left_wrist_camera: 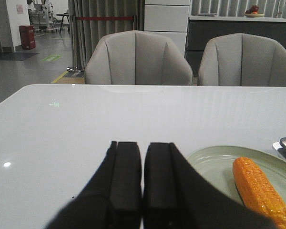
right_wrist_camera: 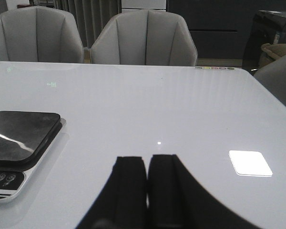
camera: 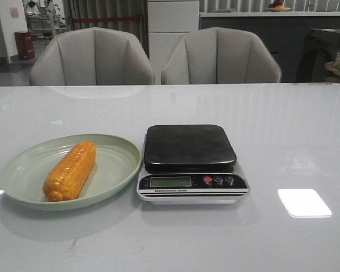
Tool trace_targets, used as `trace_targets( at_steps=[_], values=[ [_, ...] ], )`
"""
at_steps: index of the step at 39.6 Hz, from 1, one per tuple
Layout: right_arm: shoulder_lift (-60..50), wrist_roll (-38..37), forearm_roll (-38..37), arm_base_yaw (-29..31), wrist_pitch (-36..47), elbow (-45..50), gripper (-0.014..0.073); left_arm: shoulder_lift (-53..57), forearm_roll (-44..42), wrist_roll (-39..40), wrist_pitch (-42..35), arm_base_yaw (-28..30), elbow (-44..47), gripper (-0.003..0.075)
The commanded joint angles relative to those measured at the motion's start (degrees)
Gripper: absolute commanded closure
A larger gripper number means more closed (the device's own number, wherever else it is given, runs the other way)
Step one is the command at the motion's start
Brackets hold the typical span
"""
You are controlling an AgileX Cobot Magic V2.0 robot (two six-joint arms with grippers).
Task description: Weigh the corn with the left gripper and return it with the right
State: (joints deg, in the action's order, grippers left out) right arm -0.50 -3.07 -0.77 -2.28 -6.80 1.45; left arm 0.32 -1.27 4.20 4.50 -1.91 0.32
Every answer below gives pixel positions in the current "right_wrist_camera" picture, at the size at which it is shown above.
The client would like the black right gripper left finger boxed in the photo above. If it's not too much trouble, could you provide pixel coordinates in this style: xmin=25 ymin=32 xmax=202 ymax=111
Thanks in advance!
xmin=77 ymin=156 xmax=147 ymax=229

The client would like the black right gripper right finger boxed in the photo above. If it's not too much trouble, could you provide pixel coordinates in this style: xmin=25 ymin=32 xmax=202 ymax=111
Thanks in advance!
xmin=148 ymin=155 xmax=256 ymax=229

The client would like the silver black kitchen scale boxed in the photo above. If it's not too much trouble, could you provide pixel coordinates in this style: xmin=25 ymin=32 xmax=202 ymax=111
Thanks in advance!
xmin=0 ymin=111 xmax=66 ymax=203

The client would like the coloured dot sticker strip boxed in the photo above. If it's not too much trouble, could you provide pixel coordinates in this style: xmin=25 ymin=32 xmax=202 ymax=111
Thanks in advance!
xmin=195 ymin=66 xmax=235 ymax=71

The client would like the grey chair right side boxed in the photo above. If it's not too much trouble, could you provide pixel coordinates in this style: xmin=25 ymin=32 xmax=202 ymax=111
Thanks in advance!
xmin=254 ymin=55 xmax=286 ymax=106

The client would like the grey chair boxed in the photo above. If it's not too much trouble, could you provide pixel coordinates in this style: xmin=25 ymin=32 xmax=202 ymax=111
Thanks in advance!
xmin=254 ymin=55 xmax=286 ymax=106
xmin=90 ymin=10 xmax=198 ymax=66
xmin=0 ymin=6 xmax=84 ymax=63

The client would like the grey chair middle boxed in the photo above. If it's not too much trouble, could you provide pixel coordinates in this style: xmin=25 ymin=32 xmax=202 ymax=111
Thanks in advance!
xmin=90 ymin=10 xmax=198 ymax=66

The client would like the brown cushion sofa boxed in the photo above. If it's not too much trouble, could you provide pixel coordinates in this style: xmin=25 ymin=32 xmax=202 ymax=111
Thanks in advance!
xmin=259 ymin=43 xmax=286 ymax=68

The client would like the dark grey cabinet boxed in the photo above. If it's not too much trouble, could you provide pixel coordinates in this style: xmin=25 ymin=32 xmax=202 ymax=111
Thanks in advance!
xmin=167 ymin=0 xmax=286 ymax=59

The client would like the grey curtain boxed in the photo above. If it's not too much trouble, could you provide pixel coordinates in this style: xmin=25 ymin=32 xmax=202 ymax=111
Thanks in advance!
xmin=54 ymin=0 xmax=122 ymax=49

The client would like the grey chair left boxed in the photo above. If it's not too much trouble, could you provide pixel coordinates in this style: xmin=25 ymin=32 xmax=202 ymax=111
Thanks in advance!
xmin=0 ymin=6 xmax=84 ymax=63

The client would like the black glossy appliance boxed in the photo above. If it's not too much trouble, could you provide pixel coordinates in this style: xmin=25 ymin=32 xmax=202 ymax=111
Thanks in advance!
xmin=242 ymin=10 xmax=286 ymax=71

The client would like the white drawer cabinet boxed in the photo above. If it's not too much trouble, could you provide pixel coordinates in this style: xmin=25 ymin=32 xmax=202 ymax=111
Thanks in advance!
xmin=121 ymin=0 xmax=166 ymax=12

